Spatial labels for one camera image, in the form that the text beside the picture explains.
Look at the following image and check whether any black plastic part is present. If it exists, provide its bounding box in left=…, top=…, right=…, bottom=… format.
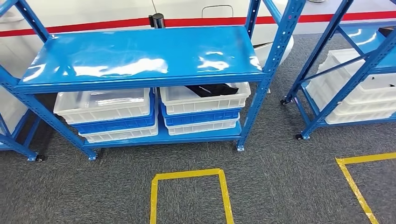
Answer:
left=185, top=83, right=240, bottom=98

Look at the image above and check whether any blue metal shelf rack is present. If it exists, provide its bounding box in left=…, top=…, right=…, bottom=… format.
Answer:
left=280, top=0, right=396, bottom=141
left=0, top=0, right=307, bottom=161
left=0, top=86, right=44, bottom=162

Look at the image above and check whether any yellow floor tape square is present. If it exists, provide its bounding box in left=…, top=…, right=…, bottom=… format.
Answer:
left=149, top=168, right=235, bottom=224
left=335, top=152, right=396, bottom=224

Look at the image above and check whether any red barrier belt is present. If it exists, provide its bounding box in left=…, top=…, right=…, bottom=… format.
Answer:
left=164, top=11, right=396, bottom=28
left=0, top=17, right=151, bottom=38

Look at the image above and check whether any white car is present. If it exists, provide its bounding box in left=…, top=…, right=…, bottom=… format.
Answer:
left=0, top=0, right=396, bottom=78

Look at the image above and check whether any black stanchion post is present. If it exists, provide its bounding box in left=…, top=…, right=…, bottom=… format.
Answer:
left=148, top=13, right=165, bottom=29

